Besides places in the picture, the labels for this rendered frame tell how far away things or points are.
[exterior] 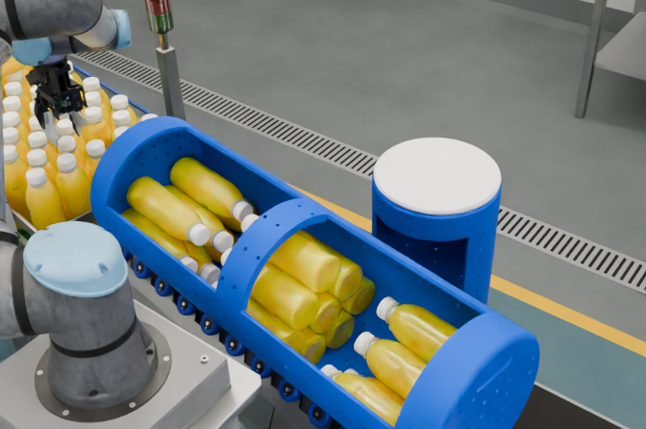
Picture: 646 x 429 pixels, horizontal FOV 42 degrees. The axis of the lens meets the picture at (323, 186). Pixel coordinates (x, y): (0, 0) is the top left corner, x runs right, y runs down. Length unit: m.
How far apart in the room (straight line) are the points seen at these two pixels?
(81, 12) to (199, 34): 3.54
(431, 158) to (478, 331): 0.73
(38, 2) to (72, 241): 0.35
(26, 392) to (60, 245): 0.25
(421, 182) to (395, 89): 2.38
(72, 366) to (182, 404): 0.16
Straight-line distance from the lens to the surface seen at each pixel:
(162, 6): 2.18
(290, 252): 1.42
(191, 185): 1.69
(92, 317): 1.10
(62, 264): 1.07
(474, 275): 1.90
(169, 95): 2.31
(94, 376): 1.17
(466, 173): 1.85
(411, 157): 1.89
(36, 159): 1.91
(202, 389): 1.21
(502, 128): 3.92
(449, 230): 1.77
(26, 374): 1.27
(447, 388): 1.19
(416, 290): 1.48
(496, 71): 4.37
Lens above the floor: 2.12
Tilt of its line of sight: 37 degrees down
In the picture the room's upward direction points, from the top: 2 degrees counter-clockwise
